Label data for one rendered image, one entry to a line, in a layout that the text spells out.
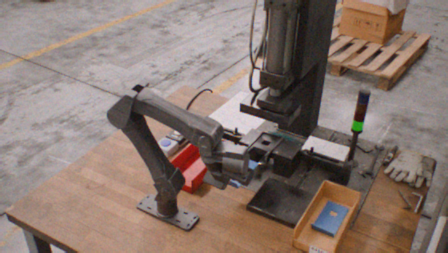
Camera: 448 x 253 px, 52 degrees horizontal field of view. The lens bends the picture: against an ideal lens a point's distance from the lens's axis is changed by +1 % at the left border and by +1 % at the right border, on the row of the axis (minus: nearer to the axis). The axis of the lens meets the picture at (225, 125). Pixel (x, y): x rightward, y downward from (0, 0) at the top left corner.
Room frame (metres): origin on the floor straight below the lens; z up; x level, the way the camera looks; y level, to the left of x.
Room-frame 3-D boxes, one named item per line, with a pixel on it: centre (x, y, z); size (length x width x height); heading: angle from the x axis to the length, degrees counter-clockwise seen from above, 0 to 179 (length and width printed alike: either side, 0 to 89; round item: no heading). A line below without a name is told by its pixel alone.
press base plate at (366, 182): (1.36, -0.22, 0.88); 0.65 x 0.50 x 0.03; 61
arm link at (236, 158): (0.98, 0.00, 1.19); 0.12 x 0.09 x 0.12; 71
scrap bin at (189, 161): (1.26, 0.09, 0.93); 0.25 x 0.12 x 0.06; 151
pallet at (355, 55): (4.32, -1.36, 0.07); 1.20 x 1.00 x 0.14; 144
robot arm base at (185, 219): (1.03, 0.18, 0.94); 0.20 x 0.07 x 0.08; 61
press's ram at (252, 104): (1.37, -0.18, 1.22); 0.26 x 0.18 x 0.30; 151
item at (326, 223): (1.01, -0.33, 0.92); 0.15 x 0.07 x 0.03; 149
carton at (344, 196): (0.99, -0.31, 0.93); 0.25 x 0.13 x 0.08; 151
